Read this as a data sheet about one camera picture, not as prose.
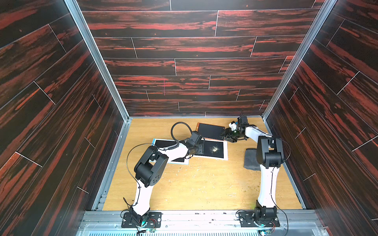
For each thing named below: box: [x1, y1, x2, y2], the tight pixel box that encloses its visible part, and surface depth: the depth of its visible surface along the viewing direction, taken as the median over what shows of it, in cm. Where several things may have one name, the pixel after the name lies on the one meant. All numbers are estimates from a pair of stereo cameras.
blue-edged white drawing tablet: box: [151, 138, 189, 165], surface depth 71 cm
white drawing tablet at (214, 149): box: [192, 139, 229, 161], surface depth 103 cm
